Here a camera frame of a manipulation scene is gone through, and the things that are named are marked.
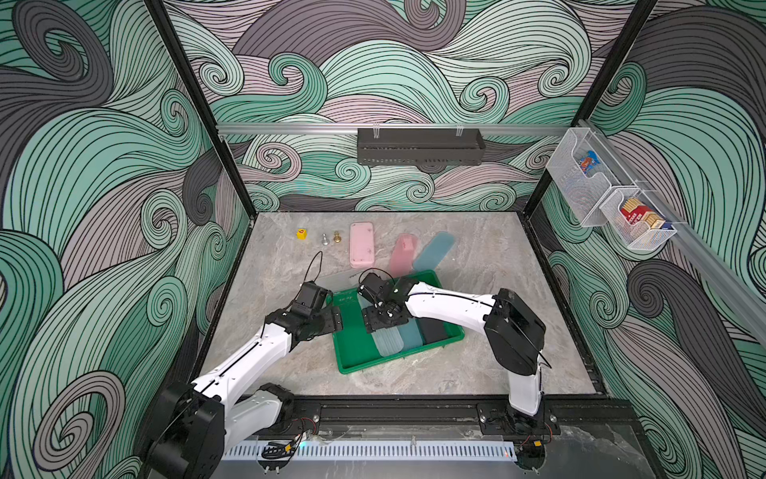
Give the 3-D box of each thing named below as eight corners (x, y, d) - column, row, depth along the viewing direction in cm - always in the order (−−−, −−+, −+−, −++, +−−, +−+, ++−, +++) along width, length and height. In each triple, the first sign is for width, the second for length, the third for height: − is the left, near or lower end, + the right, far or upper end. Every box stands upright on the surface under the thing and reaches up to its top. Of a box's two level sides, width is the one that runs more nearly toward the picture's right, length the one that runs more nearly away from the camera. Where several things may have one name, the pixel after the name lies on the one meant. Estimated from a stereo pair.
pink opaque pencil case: (348, 266, 106) (347, 261, 104) (351, 227, 119) (350, 222, 116) (374, 266, 106) (374, 261, 104) (374, 227, 119) (374, 222, 116)
